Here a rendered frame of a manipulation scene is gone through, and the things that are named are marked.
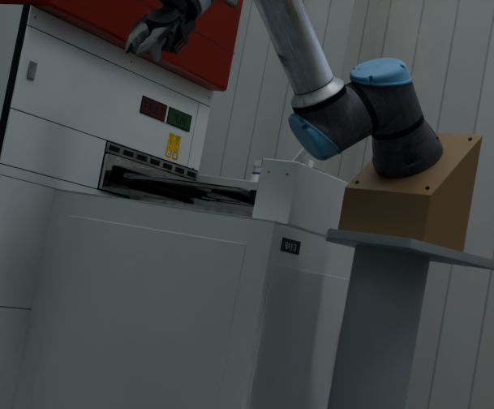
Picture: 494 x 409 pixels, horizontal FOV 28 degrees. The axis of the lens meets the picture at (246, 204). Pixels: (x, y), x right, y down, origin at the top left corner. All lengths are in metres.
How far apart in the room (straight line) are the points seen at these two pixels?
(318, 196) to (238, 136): 3.25
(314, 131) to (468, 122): 2.65
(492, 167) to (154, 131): 2.05
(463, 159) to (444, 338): 2.43
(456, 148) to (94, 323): 0.92
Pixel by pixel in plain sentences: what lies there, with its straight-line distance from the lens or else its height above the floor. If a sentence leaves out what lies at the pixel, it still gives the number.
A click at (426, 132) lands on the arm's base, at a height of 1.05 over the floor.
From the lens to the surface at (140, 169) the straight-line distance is 2.76.
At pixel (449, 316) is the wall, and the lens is 4.49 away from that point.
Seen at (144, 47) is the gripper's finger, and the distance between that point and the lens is 2.18.
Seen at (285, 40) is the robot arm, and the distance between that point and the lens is 1.98.
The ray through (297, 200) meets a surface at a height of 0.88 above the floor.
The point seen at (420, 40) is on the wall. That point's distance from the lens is 4.90.
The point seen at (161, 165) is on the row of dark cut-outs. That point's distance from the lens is 2.85.
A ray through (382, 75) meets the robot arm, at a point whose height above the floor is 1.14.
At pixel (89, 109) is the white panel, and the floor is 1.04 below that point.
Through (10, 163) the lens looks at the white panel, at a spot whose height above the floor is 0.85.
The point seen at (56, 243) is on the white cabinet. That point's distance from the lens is 2.49.
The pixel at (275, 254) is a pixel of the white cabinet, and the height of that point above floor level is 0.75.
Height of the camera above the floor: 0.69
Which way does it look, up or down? 4 degrees up
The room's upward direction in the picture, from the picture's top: 10 degrees clockwise
